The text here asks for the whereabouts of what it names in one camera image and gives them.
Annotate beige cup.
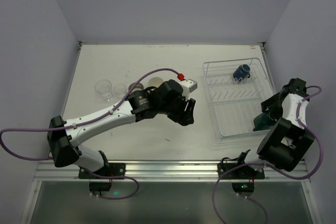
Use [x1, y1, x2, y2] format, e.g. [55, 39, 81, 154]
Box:
[148, 77, 164, 88]

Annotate black mug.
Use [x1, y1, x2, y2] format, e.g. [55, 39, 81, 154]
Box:
[128, 82, 144, 92]

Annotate clear glass cup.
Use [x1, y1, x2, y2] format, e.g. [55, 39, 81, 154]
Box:
[113, 84, 128, 99]
[94, 79, 113, 101]

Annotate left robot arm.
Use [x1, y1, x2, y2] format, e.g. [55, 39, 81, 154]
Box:
[47, 79, 197, 176]

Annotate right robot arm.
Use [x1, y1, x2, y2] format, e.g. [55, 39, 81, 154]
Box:
[253, 78, 315, 172]

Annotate teal cup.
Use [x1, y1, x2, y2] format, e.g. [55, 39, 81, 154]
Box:
[253, 112, 277, 132]

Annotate blue mug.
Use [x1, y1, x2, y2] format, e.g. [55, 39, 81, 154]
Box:
[233, 64, 250, 81]

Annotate right black controller box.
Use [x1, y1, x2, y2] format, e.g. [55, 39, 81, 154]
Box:
[232, 182, 255, 197]

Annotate black controller box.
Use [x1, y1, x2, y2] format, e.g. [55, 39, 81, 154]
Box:
[232, 182, 255, 197]
[89, 182, 112, 194]

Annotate left black controller box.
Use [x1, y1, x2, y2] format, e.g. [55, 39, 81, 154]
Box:
[89, 182, 112, 194]

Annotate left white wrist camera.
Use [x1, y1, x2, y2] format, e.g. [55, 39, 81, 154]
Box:
[179, 79, 198, 99]

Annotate white wire dish rack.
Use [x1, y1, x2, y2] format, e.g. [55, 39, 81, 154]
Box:
[203, 58, 274, 139]

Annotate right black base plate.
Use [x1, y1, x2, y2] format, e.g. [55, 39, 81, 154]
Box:
[217, 157, 266, 180]

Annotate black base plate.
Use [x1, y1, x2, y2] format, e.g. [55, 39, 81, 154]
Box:
[78, 163, 126, 179]
[217, 157, 266, 180]

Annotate aluminium mounting rail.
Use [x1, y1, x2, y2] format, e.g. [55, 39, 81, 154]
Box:
[31, 159, 308, 183]

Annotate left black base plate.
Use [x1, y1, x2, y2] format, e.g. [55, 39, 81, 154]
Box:
[78, 163, 126, 179]

